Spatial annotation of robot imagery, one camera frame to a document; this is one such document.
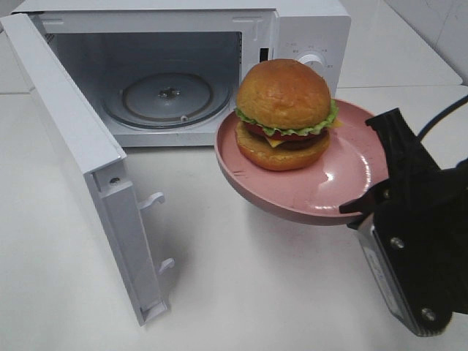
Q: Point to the white microwave oven body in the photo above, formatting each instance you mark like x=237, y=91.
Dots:
x=106, y=45

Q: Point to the pink round plate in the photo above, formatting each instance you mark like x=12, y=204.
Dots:
x=354, y=162

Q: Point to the upper white microwave knob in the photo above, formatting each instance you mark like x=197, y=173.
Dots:
x=311, y=60

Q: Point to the glass microwave turntable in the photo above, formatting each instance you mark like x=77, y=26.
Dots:
x=167, y=100

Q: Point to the white microwave door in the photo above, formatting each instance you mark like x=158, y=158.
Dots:
x=93, y=162

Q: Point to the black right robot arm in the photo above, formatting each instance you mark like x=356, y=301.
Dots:
x=420, y=215

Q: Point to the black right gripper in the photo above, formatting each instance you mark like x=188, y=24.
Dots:
x=428, y=202

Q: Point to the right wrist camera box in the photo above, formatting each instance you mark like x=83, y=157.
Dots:
x=409, y=295

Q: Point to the burger with lettuce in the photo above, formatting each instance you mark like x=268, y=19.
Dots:
x=285, y=111

